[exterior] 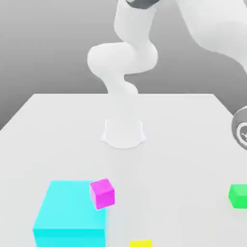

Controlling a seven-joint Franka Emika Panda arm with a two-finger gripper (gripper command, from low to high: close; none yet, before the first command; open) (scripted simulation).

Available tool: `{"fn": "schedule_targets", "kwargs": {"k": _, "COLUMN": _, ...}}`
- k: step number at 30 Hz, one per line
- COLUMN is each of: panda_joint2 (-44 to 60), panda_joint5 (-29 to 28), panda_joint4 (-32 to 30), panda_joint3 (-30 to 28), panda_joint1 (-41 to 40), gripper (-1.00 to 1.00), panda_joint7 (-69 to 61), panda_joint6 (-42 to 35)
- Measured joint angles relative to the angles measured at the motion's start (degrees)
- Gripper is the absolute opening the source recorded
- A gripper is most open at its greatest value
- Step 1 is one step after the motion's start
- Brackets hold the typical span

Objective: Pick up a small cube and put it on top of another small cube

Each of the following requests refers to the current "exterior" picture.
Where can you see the small magenta cube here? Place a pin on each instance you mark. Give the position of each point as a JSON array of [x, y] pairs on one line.
[[103, 194]]

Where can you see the small green cube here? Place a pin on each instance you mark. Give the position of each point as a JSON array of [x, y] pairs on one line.
[[239, 195]]

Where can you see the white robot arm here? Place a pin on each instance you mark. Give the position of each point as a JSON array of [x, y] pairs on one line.
[[123, 57]]

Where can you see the large cyan box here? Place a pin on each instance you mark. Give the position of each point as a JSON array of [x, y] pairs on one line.
[[67, 212]]

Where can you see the small yellow cube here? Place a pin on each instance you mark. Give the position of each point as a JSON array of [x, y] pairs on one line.
[[140, 244]]

